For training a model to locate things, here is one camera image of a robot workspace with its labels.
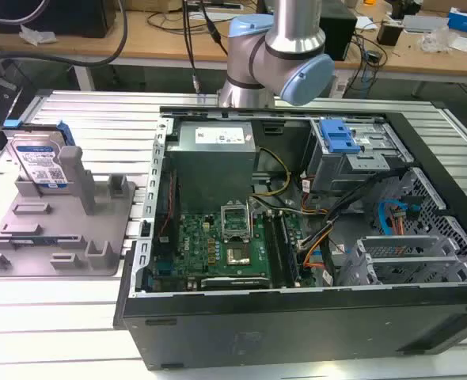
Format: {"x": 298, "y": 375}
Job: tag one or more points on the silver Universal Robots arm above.
{"x": 281, "y": 51}

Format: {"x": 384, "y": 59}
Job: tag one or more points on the hard disk in blue carrier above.
{"x": 39, "y": 158}

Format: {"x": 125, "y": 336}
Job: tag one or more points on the grey power supply unit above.
{"x": 211, "y": 166}

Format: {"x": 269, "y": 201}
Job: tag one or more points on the green motherboard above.
{"x": 221, "y": 245}

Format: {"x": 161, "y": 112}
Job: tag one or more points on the black RAM slots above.
{"x": 281, "y": 247}

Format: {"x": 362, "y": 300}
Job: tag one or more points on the black graphics card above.
{"x": 235, "y": 282}

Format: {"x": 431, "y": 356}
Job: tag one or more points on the blue drive bay latch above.
{"x": 339, "y": 137}

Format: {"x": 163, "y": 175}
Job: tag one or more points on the silver drive bay cage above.
{"x": 356, "y": 158}

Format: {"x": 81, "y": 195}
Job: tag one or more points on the black open PC case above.
{"x": 297, "y": 308}

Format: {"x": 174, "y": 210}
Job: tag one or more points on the wooden desk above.
{"x": 158, "y": 43}

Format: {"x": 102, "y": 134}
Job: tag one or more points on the grey parts rack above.
{"x": 55, "y": 229}

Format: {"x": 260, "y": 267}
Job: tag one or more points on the black box on desk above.
{"x": 337, "y": 33}

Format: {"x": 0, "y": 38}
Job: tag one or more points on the RAM stick on rack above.
{"x": 31, "y": 240}

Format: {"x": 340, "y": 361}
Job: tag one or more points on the small black cube device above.
{"x": 389, "y": 33}

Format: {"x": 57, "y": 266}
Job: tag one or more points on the white crumpled paper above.
{"x": 37, "y": 35}

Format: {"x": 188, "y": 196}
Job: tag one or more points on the black monitor base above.
{"x": 51, "y": 17}

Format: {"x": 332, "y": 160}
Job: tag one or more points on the crumpled clear plastic wrap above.
{"x": 439, "y": 39}

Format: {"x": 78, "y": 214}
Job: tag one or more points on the CPU socket with metal frame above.
{"x": 236, "y": 223}

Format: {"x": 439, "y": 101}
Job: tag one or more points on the silver expansion slot bracket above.
{"x": 411, "y": 264}
{"x": 396, "y": 242}

